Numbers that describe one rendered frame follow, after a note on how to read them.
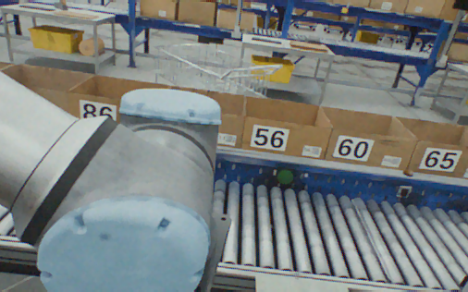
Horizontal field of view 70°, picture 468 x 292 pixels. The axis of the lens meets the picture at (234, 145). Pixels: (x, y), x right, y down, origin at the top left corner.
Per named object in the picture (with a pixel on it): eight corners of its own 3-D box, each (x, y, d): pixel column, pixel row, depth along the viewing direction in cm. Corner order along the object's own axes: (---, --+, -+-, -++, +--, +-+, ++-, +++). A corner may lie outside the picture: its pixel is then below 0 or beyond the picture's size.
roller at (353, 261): (352, 290, 115) (357, 280, 113) (323, 200, 161) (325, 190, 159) (367, 292, 115) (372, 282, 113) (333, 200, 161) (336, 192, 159)
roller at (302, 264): (297, 283, 114) (300, 273, 112) (282, 194, 161) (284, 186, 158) (311, 285, 114) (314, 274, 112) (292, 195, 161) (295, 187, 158)
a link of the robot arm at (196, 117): (213, 174, 65) (224, 86, 58) (208, 233, 50) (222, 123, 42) (133, 165, 64) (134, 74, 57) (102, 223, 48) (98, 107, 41)
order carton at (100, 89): (69, 127, 154) (66, 91, 146) (95, 104, 180) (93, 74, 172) (155, 139, 155) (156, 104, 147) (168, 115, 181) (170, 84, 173)
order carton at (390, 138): (323, 161, 157) (332, 128, 149) (312, 134, 183) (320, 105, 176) (405, 172, 158) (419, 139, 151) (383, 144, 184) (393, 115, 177)
